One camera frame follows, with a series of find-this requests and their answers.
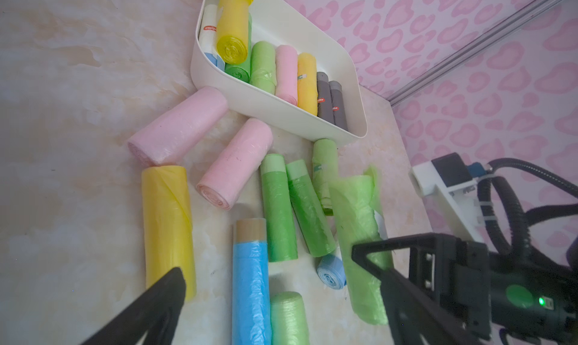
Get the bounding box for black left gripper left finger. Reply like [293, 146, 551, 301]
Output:
[84, 268, 186, 344]

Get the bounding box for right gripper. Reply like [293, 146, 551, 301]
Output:
[352, 233, 577, 344]

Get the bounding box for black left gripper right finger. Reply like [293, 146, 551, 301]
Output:
[380, 268, 486, 344]

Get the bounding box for light green roll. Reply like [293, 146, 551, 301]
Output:
[271, 292, 310, 345]
[329, 166, 388, 325]
[312, 139, 339, 216]

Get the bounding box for light green roll front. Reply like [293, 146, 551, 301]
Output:
[271, 292, 310, 345]

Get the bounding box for grey trash bag roll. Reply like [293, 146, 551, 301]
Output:
[329, 81, 349, 131]
[317, 72, 335, 125]

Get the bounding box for large yellow roll front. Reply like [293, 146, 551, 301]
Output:
[297, 52, 318, 116]

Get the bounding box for pink roll with white label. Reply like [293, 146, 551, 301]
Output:
[275, 45, 298, 106]

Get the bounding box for bright green roll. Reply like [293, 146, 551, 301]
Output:
[225, 15, 252, 83]

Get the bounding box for yellow trash bag roll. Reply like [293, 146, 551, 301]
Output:
[141, 165, 197, 301]
[215, 0, 253, 64]

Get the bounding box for white roll with blue end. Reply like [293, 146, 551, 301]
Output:
[316, 247, 347, 290]

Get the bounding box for green trash bag roll right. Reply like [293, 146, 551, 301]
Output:
[286, 159, 337, 258]

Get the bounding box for green trash bag roll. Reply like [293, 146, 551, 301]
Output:
[286, 159, 337, 258]
[260, 154, 298, 262]

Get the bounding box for green trash bag roll left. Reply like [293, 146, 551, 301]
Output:
[260, 154, 298, 262]

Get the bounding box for blue trash bag roll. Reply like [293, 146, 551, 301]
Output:
[231, 218, 272, 344]

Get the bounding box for pink trash bag roll right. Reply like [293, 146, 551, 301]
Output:
[197, 118, 273, 210]

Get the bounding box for pink trash bag roll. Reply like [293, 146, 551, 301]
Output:
[128, 86, 228, 167]
[197, 118, 273, 210]

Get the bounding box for pink trash bag roll left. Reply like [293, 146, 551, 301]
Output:
[128, 86, 228, 167]

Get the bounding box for white plastic storage box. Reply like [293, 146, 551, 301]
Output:
[191, 0, 368, 145]

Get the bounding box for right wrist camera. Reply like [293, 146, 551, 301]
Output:
[409, 152, 488, 243]

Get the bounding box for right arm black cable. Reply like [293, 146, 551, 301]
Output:
[476, 157, 578, 269]

